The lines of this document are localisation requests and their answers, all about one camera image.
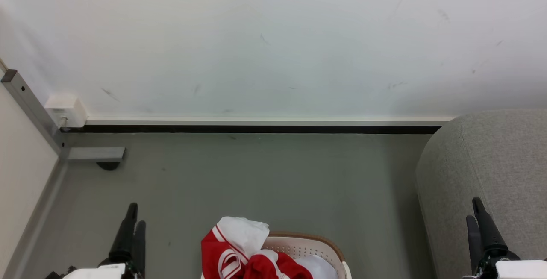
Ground white wall socket box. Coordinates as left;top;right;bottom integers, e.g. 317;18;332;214
44;94;88;129

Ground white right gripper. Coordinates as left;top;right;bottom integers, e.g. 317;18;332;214
462;197;547;279

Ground grey metal frame post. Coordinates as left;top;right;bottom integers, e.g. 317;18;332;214
1;69;69;160

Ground black and white baseboard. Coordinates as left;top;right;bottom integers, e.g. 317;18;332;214
60;117;456;135

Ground cream perforated laundry basket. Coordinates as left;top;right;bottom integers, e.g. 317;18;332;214
200;232;353;279

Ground red and white garment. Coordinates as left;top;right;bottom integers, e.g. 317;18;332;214
201;216;315;279

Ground plain white garment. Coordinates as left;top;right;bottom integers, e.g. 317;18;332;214
295;254;343;279

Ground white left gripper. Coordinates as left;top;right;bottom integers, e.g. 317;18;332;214
63;203;146;279

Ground grey fabric sofa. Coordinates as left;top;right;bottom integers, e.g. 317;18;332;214
415;109;547;279

